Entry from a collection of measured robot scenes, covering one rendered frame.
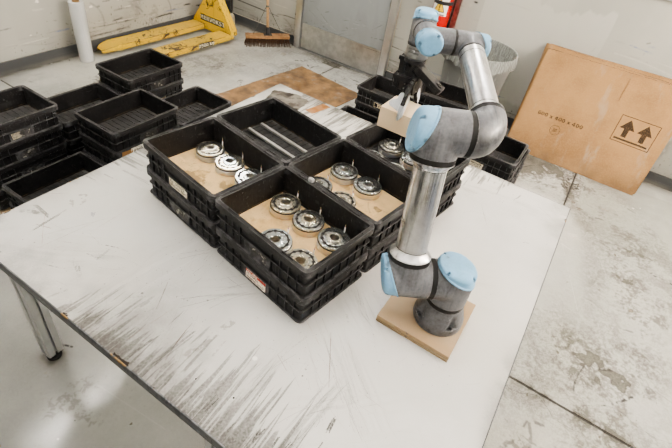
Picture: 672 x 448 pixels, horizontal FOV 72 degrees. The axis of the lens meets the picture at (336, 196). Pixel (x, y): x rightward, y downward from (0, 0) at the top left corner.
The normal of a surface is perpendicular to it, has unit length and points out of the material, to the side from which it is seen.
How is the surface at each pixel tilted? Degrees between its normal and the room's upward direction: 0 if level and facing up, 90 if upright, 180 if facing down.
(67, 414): 0
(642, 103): 81
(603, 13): 90
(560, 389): 0
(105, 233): 0
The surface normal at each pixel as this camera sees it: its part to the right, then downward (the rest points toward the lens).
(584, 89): -0.50, 0.33
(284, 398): 0.14, -0.78
